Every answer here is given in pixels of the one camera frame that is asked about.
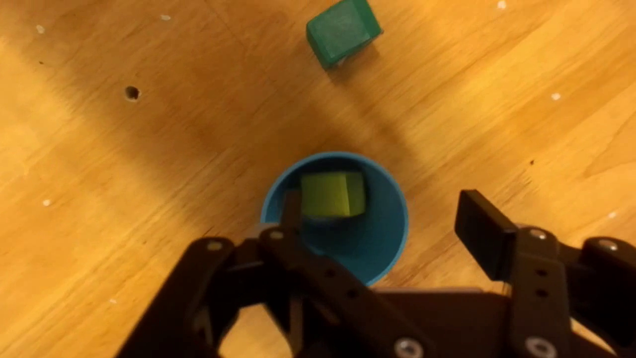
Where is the blue plastic cup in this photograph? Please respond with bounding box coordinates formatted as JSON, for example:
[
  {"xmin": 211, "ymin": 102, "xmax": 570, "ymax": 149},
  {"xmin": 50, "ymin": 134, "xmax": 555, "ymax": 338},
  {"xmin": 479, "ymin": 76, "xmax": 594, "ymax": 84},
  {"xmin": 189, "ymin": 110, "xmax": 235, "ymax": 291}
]
[{"xmin": 260, "ymin": 151, "xmax": 409, "ymax": 287}]

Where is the yellow cube block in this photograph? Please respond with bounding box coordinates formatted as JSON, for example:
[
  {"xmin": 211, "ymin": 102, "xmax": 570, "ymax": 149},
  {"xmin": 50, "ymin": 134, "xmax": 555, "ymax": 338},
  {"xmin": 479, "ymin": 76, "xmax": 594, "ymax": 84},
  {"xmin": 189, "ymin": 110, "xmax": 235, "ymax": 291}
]
[{"xmin": 300, "ymin": 171, "xmax": 366, "ymax": 219}]

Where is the green cube block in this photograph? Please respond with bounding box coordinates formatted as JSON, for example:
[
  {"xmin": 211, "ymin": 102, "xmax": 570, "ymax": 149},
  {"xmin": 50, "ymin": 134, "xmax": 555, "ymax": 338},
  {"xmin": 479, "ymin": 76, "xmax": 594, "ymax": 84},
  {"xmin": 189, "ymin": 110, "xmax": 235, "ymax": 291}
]
[{"xmin": 306, "ymin": 0, "xmax": 382, "ymax": 70}]

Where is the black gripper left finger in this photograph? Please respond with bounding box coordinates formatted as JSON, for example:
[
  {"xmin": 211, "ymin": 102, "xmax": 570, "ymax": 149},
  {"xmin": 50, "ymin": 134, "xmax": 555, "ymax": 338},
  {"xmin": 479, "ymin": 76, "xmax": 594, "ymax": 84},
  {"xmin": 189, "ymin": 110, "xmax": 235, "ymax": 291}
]
[{"xmin": 115, "ymin": 189, "xmax": 435, "ymax": 358}]

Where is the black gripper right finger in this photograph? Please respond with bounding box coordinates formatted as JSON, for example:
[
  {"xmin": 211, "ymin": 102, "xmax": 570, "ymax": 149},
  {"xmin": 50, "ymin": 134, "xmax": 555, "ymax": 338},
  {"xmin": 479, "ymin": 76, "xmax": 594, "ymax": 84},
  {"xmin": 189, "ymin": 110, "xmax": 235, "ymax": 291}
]
[{"xmin": 455, "ymin": 189, "xmax": 636, "ymax": 358}]

